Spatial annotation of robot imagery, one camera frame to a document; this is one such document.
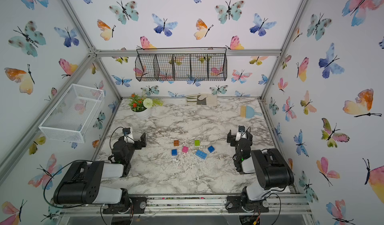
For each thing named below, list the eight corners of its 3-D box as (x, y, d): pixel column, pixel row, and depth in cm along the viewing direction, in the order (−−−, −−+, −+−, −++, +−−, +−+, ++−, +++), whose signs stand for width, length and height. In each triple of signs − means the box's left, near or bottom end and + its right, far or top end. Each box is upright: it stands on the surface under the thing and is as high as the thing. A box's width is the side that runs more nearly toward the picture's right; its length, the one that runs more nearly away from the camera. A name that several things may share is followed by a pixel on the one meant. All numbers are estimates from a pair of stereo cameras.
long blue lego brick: (194, 155, 93) (194, 153, 91) (196, 150, 95) (196, 148, 93) (205, 159, 91) (205, 158, 89) (207, 155, 93) (207, 153, 91)
